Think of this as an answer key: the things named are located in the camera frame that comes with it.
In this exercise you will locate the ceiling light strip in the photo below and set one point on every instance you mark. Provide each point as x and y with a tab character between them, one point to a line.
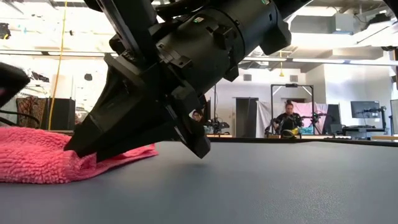
317	60

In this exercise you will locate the white hanging sheet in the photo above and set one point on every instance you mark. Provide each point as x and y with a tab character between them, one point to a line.
264	118

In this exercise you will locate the black table frame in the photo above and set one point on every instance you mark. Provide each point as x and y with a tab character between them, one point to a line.
311	140

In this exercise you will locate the patterned hanging cloth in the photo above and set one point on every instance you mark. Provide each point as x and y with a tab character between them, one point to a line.
31	109

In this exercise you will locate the dark door panel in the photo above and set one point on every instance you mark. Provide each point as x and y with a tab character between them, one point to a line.
246	118

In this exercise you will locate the black cabinet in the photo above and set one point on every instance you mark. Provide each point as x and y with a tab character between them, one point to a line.
62	115

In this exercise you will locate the pink terry towel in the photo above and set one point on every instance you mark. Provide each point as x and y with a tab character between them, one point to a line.
37	161

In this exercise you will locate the pink hanging cloth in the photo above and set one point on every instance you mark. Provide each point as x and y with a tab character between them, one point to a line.
311	112

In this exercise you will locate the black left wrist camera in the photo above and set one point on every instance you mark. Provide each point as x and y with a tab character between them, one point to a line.
12	82

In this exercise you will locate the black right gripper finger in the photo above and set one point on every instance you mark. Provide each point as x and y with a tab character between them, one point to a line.
115	118
140	141

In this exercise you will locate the grey ceiling air unit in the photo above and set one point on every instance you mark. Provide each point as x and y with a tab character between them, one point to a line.
342	23

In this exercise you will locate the black board panel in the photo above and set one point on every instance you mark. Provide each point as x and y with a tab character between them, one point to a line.
332	115

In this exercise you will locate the black computer monitor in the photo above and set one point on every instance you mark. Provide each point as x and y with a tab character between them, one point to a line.
395	116
365	109

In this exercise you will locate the person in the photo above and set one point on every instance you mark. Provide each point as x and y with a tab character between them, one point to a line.
287	119
197	116

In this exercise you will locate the black frame stand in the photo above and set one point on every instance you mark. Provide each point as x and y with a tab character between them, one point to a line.
292	85

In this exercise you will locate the yellow hanging tag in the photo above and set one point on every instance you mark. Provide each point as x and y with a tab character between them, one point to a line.
281	73

